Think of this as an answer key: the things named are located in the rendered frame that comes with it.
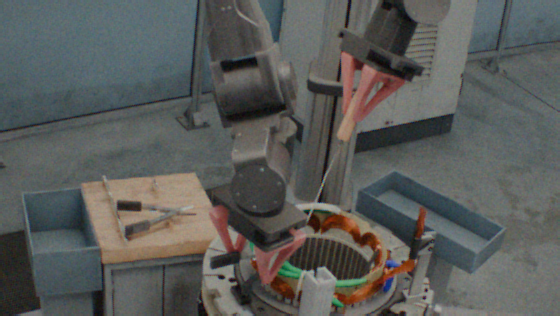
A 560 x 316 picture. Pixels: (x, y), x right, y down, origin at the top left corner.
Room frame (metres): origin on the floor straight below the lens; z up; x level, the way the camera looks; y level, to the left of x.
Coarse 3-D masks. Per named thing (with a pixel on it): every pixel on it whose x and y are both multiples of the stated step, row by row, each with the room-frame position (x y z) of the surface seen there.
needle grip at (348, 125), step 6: (354, 96) 0.93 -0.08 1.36; (354, 102) 0.93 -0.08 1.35; (348, 108) 0.93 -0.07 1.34; (354, 108) 0.92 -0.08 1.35; (348, 114) 0.93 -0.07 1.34; (348, 120) 0.92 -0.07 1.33; (342, 126) 0.92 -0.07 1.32; (348, 126) 0.92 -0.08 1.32; (354, 126) 0.92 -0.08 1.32; (342, 132) 0.92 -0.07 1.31; (348, 132) 0.92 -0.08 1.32; (342, 138) 0.91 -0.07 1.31; (348, 138) 0.92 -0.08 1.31
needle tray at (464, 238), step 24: (360, 192) 1.19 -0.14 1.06; (384, 192) 1.26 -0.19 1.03; (408, 192) 1.25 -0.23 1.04; (432, 192) 1.22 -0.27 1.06; (384, 216) 1.16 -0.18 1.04; (408, 216) 1.13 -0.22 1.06; (432, 216) 1.20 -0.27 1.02; (456, 216) 1.19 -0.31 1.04; (480, 216) 1.16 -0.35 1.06; (408, 240) 1.13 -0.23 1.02; (456, 240) 1.08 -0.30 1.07; (480, 240) 1.14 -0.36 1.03; (432, 264) 1.10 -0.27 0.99; (456, 264) 1.06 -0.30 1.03; (480, 264) 1.07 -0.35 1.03; (432, 288) 1.11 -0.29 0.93
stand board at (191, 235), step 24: (96, 192) 1.08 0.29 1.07; (120, 192) 1.09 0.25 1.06; (144, 192) 1.10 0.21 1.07; (168, 192) 1.11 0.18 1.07; (192, 192) 1.12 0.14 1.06; (96, 216) 1.01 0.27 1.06; (120, 216) 1.02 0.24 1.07; (144, 216) 1.03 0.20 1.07; (192, 216) 1.05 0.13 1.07; (120, 240) 0.96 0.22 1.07; (144, 240) 0.97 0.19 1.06; (168, 240) 0.98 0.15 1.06; (192, 240) 0.99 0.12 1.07
